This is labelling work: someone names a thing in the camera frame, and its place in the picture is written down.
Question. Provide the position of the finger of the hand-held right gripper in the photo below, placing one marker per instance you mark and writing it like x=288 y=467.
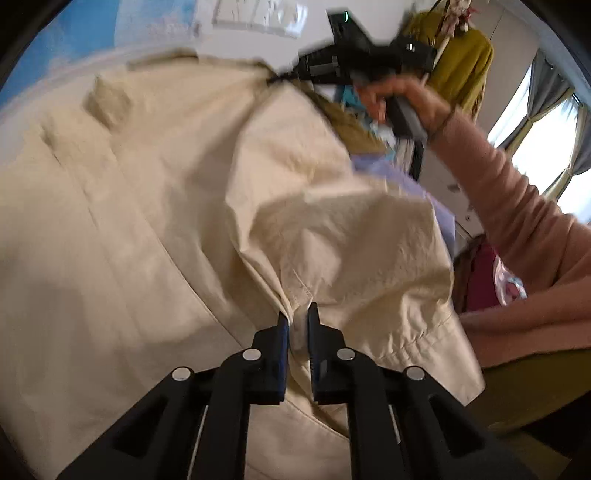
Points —
x=286 y=76

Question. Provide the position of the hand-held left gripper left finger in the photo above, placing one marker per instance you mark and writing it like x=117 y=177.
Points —
x=282 y=364

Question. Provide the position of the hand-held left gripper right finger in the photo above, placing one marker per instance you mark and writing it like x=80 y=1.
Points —
x=314 y=360

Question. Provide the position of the cream large garment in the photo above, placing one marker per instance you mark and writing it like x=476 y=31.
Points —
x=184 y=207

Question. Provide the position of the person's right forearm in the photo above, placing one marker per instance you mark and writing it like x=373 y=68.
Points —
x=508 y=198

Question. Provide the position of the person's right hand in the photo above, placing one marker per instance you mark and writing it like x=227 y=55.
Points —
x=415 y=90

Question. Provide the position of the teal cloth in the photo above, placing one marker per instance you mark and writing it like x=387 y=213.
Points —
x=353 y=98

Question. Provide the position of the olive brown garment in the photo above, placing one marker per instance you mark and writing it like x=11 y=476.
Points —
x=351 y=127

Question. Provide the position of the mustard hanging garment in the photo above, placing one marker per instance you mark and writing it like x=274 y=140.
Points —
x=466 y=60

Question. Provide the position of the lavender bed sheet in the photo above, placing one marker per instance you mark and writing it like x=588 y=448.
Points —
x=415 y=194

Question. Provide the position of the dark red bag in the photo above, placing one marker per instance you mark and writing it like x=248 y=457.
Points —
x=478 y=277

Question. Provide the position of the grey curtain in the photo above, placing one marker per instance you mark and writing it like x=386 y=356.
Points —
x=577 y=152
x=542 y=87

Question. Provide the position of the window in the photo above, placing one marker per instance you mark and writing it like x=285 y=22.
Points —
x=526 y=152

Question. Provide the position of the clear plastic bag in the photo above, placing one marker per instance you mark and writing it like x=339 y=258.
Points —
x=508 y=284

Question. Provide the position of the person's olive pants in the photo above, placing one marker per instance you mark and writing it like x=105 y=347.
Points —
x=531 y=397

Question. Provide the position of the white wall poster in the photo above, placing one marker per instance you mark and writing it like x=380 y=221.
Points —
x=258 y=16

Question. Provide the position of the colourful wall map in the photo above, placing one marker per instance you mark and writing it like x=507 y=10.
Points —
x=69 y=41

